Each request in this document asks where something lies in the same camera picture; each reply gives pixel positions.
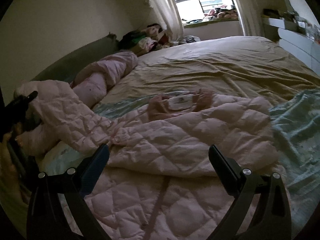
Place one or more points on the white drawer cabinet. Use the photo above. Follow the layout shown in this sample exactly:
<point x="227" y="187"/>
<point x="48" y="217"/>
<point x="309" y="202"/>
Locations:
<point x="299" y="45"/>

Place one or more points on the pile of clothes by headboard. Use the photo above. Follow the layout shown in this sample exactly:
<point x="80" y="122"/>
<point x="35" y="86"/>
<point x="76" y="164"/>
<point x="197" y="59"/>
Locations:
<point x="152" y="38"/>

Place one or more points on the cream right curtain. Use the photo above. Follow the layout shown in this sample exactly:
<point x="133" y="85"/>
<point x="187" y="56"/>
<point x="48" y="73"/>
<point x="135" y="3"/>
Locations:
<point x="249" y="17"/>

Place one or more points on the rolled pink quilt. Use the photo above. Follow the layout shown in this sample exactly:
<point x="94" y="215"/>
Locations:
<point x="92" y="83"/>

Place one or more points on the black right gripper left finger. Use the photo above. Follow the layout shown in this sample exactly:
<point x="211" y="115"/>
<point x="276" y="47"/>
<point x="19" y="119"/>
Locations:
<point x="46" y="219"/>

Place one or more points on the dark green headboard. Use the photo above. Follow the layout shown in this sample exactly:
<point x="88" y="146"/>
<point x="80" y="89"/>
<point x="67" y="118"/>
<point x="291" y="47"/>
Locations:
<point x="66" y="68"/>

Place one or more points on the person's left hand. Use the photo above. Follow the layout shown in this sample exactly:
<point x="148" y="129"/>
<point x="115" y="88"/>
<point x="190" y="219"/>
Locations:
<point x="9" y="175"/>

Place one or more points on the cream left curtain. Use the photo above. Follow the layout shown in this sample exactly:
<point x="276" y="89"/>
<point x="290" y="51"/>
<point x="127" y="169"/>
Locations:
<point x="168" y="16"/>

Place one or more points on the pink quilted coat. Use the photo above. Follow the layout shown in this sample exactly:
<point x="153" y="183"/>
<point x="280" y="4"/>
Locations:
<point x="158" y="182"/>

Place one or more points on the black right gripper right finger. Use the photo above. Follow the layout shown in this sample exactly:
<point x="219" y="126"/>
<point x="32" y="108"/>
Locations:
<point x="272" y="216"/>

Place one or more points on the cream curtain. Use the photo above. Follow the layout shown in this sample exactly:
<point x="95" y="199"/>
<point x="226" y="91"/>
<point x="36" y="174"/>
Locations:
<point x="168" y="16"/>
<point x="249" y="17"/>

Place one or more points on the clutter on cabinet top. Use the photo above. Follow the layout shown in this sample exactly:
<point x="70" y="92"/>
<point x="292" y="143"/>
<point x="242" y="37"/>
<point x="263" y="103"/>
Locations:
<point x="288" y="19"/>

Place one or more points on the stuffed toys on windowsill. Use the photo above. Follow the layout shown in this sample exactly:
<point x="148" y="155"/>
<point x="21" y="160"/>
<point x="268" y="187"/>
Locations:
<point x="219" y="14"/>

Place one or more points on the beige bed sheet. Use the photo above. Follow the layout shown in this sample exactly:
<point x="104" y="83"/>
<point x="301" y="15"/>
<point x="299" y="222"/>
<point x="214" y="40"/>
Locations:
<point x="242" y="66"/>

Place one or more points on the teal patterned blanket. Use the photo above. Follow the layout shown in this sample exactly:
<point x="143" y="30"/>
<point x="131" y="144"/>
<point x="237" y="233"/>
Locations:
<point x="295" y="128"/>

